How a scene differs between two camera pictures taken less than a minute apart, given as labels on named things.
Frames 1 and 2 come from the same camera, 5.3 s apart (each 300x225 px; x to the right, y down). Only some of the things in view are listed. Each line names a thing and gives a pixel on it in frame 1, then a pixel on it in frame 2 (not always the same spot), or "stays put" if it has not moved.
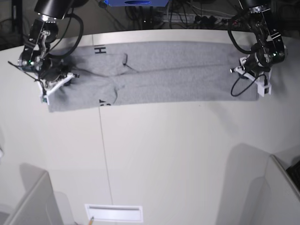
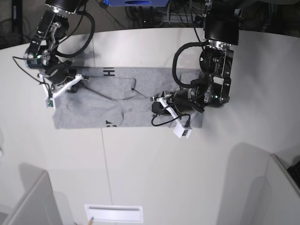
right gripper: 254,64 → 183,100
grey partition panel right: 282,186 stays put
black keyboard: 294,171 stays put
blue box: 136,3 stays put
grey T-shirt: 123,73 → 116,97
